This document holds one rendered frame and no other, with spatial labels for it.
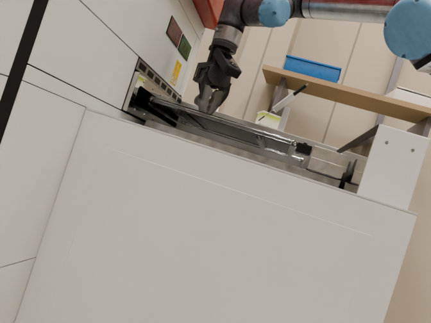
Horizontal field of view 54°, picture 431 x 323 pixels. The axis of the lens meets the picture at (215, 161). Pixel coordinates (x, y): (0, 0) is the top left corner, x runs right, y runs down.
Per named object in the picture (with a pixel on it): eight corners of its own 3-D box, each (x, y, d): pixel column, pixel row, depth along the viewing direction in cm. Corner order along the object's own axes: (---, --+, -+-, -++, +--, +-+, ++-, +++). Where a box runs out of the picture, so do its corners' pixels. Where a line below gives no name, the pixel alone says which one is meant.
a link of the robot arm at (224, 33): (247, 34, 114) (224, 21, 110) (242, 50, 114) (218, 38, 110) (233, 37, 120) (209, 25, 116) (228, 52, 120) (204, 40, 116)
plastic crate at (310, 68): (333, 95, 278) (338, 78, 279) (337, 85, 255) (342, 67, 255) (282, 81, 286) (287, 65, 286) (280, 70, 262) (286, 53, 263)
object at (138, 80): (120, 109, 97) (133, 70, 97) (169, 133, 140) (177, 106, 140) (127, 111, 96) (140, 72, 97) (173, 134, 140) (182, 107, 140)
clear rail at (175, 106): (146, 100, 101) (148, 95, 101) (148, 101, 102) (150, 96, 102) (296, 147, 95) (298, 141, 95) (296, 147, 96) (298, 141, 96)
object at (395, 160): (356, 195, 78) (380, 123, 78) (323, 191, 132) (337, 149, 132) (407, 211, 76) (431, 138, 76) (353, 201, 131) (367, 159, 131)
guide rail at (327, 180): (142, 130, 107) (146, 118, 107) (144, 131, 109) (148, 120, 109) (337, 192, 99) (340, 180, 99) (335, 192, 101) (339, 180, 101)
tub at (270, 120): (256, 128, 148) (263, 109, 149) (251, 129, 156) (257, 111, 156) (276, 134, 150) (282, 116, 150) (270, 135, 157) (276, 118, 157)
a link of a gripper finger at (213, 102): (203, 122, 119) (213, 91, 119) (214, 123, 114) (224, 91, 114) (194, 118, 118) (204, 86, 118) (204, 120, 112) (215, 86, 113)
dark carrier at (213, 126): (153, 100, 102) (154, 99, 102) (184, 122, 136) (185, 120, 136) (290, 143, 97) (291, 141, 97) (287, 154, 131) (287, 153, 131)
